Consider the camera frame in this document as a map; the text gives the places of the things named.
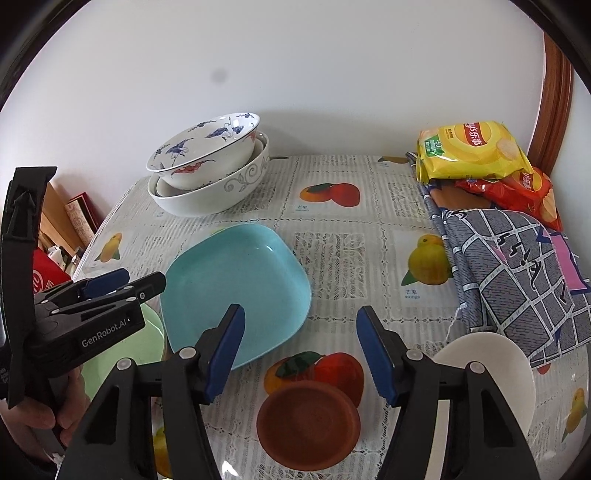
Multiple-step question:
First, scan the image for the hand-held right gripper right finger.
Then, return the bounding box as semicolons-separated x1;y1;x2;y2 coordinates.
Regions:
355;305;541;480

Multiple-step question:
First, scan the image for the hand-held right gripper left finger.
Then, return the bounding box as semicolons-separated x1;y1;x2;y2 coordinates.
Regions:
54;303;246;480

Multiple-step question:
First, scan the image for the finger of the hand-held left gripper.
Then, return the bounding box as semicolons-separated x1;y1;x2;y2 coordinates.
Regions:
76;271;167;319
69;268;131;301

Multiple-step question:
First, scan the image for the brown clay dish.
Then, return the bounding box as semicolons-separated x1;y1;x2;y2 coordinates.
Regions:
256;381;360;467
325;382;362;421

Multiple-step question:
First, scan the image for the light green plate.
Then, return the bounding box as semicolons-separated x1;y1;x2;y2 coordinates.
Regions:
83;302;166;402

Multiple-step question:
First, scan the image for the teal square plate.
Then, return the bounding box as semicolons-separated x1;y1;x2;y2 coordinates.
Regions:
160;224;312;370

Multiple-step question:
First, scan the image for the person's left hand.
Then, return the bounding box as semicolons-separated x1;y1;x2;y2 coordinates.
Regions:
0;364;93;464

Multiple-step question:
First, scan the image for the red box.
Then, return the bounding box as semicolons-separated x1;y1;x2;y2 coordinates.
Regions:
32;249;72;296

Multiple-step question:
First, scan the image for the red-edged illustrated book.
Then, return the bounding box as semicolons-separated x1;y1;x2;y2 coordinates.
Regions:
65;194;105;247

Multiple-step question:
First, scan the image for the wooden board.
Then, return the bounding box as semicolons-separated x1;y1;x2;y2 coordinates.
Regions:
39;182;86;259

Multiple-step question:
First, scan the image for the large white grey-scroll bowl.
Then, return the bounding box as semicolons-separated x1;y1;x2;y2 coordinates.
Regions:
148;138;271;217

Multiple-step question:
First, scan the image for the fruit print lace tablecloth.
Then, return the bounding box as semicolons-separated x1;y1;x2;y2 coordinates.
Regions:
69;154;591;480

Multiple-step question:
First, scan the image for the blue and red painted bowl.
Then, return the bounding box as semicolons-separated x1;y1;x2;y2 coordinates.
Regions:
147;112;259;191

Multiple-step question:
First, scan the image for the grey checkered cloth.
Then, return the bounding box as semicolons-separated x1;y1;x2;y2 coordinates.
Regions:
406;151;591;369

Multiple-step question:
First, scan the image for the red chips bag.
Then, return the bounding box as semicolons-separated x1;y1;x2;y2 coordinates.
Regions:
455;167;565;232

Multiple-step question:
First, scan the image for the yellow chips bag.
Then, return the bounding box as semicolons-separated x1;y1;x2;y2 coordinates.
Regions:
417;121;535;183

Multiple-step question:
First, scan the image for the wooden door frame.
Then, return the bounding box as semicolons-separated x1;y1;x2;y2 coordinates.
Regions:
526;34;575;176

